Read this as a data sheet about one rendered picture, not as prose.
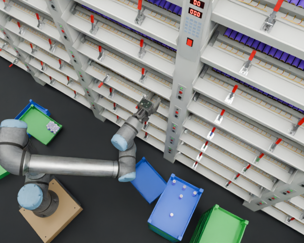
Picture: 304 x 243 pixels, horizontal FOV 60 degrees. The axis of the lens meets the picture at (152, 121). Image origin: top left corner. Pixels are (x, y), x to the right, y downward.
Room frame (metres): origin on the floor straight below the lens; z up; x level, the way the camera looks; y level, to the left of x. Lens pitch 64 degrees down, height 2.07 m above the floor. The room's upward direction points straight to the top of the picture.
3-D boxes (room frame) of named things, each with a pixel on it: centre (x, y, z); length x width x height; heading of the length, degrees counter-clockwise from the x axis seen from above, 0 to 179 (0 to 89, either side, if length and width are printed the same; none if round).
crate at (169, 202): (0.22, -0.13, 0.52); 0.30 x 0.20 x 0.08; 152
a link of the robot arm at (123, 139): (0.52, 0.14, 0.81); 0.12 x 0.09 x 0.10; 146
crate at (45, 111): (1.00, 1.06, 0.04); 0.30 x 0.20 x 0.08; 148
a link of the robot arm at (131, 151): (0.50, 0.14, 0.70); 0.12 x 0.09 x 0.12; 3
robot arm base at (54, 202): (0.29, 0.76, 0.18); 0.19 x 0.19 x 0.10
